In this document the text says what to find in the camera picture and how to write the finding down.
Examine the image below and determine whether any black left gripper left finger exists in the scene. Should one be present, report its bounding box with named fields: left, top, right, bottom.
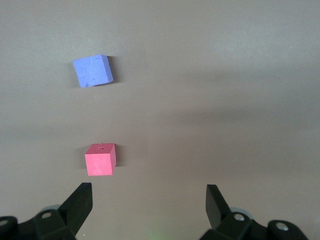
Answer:
left=0, top=183, right=94, bottom=240

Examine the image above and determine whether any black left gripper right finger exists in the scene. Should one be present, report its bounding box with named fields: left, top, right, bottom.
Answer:
left=201, top=184, right=309, bottom=240

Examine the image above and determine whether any red foam block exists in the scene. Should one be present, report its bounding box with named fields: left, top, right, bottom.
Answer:
left=84, top=142, right=118, bottom=177

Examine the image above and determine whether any purple foam block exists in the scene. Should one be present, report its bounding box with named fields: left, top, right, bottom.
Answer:
left=72, top=53, right=115, bottom=89

